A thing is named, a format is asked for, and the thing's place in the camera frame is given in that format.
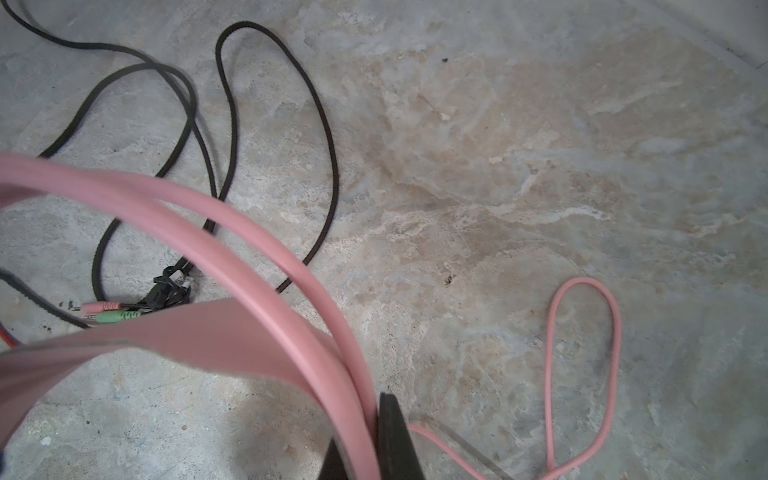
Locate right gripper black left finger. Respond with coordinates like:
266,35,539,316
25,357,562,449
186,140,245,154
317,439,349,480

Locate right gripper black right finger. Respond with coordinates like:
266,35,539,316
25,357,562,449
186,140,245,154
377,393,425,480

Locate white black headphones with cable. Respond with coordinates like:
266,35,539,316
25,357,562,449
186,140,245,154
0,0,341,349

